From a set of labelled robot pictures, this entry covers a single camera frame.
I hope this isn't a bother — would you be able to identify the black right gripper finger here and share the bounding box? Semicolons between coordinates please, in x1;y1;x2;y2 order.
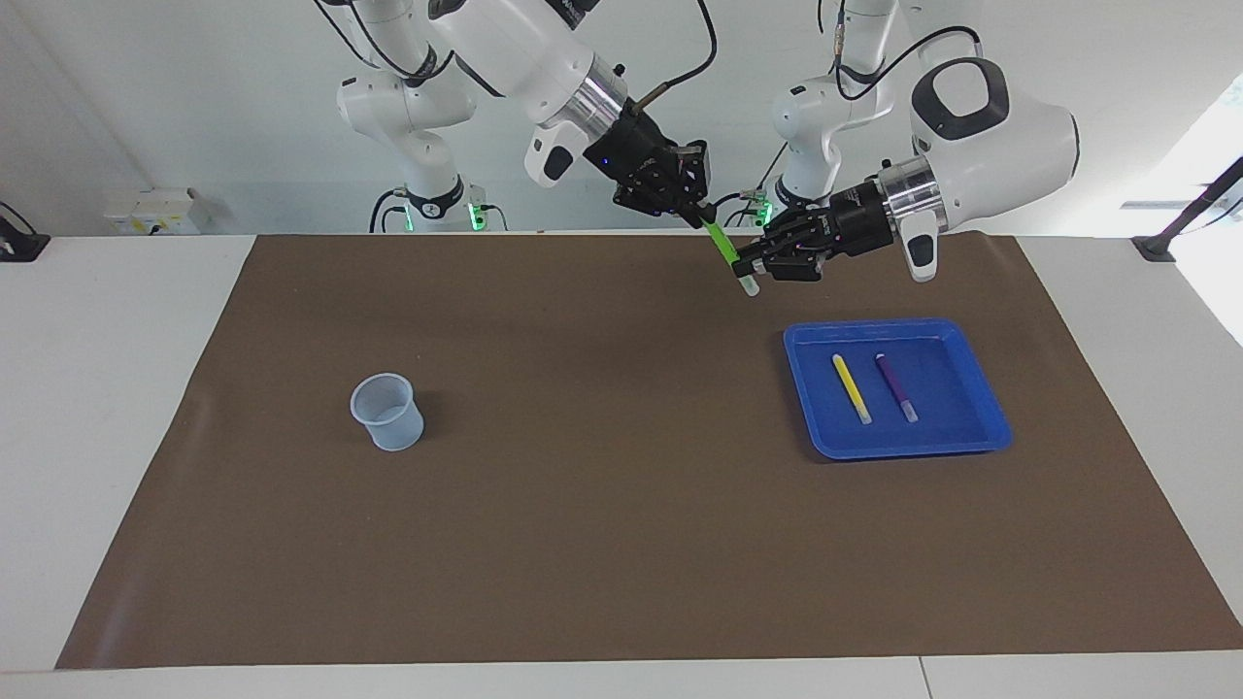
646;194;718;229
665;143;710;200

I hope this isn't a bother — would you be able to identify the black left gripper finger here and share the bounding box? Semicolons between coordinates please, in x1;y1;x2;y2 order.
735;248;824;283
757;209;826;251

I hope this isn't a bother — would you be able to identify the green pen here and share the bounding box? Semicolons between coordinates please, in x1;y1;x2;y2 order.
701;218;760;298

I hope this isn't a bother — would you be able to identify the yellow pen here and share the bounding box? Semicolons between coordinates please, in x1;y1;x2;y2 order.
832;353;873;425

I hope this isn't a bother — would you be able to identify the purple pen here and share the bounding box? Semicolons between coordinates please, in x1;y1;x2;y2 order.
874;352;920;423

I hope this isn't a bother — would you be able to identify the blue plastic tray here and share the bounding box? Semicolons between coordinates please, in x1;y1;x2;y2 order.
783;318;1014;460

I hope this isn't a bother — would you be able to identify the black stand with pole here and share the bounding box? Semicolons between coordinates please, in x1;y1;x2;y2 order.
1131;155;1243;263

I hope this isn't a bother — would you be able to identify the brown table mat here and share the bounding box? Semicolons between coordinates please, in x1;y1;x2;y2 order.
55;231;1243;671

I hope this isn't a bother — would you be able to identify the translucent plastic cup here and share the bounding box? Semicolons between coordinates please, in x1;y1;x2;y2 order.
350;372;425;452

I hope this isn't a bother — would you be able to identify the white power strip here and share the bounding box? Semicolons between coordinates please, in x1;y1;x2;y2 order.
104;189;200;236

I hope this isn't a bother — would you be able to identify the black table clamp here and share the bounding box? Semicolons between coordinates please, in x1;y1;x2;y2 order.
0;202;51;263

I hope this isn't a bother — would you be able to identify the black base cable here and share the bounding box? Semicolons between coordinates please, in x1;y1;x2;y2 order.
370;187;411;234
697;146;789;230

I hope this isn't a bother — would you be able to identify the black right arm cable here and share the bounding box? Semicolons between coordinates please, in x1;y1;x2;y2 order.
636;0;720;108

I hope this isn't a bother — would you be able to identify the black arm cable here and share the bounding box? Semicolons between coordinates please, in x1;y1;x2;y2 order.
636;0;720;108
819;0;982;100

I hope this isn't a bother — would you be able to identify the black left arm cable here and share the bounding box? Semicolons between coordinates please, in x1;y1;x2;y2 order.
819;0;982;100

